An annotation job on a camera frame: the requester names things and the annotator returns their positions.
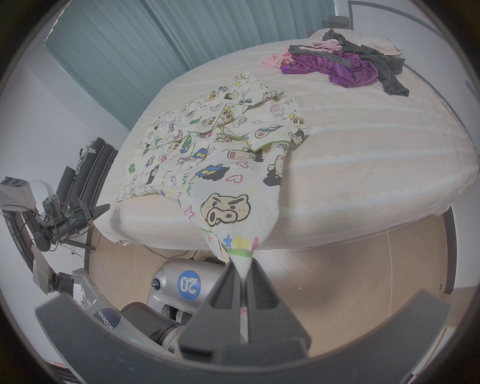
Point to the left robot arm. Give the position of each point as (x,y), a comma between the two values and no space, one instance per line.
(50,212)

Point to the blue-green curtain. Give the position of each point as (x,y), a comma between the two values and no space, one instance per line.
(150,45)

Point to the white printed pyjama top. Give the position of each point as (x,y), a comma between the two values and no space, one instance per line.
(225,176)

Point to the bed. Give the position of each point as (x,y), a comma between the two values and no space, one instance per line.
(375,150)

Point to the crumpled white cloth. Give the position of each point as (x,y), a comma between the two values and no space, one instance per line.
(89,150)

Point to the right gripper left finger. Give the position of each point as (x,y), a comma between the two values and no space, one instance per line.
(219,307)

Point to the cream pillow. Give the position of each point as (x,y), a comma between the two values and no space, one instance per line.
(378,41)

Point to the pile of clothes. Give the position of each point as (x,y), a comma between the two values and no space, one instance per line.
(348,67)

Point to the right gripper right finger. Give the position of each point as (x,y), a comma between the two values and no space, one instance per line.
(268,307)

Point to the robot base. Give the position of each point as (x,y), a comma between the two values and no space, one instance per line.
(168,273)

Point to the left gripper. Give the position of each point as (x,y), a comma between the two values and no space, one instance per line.
(75,222)

